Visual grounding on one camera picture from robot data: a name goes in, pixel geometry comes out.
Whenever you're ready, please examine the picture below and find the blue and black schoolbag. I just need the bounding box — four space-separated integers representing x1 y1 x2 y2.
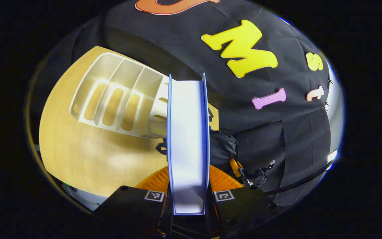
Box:
156 108 239 164

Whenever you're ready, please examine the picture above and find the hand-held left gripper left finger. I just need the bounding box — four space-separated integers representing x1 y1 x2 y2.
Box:
96 165 175 239

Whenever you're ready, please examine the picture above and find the white panel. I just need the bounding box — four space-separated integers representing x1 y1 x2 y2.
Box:
62 182 109 211

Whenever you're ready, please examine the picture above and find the white book with blue cover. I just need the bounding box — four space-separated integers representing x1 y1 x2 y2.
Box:
167 73 210 215

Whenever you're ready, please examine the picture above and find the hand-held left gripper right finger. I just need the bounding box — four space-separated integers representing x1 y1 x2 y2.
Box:
208 164 278 238

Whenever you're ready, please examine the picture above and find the black backdrop cloth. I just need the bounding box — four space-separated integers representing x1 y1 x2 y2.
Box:
32 0 336 207

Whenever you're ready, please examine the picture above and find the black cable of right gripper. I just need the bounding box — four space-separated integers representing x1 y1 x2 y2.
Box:
263 159 335 196

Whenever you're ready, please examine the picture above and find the white plastic bookshelf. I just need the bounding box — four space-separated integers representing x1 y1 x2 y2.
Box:
69 52 211 139

